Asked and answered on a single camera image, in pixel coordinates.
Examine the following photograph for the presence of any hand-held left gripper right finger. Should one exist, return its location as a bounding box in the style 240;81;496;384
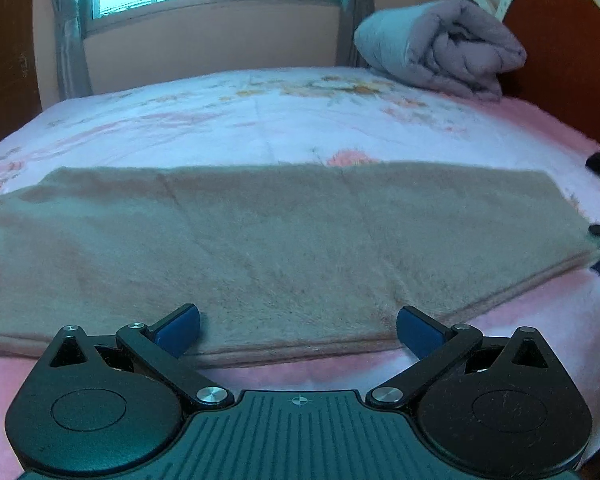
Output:
364;305;561;408

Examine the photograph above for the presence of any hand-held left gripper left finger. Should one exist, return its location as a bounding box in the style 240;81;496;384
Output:
39;303;234;408

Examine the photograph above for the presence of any beige fluffy towel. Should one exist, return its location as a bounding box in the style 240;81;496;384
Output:
0;160;600;363

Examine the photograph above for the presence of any red and white headboard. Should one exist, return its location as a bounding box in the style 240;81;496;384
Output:
460;0;600;148

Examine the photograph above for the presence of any pink floral bed sheet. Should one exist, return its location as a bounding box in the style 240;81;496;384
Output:
0;66;600;480

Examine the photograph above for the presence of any folded grey duvet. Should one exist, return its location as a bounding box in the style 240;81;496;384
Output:
354;0;528;103

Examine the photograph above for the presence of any grey curtain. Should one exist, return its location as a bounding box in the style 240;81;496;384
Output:
47;0;98;101
336;0;376;68

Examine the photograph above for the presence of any brown wooden door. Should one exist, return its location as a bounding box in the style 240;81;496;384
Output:
0;0;43;156

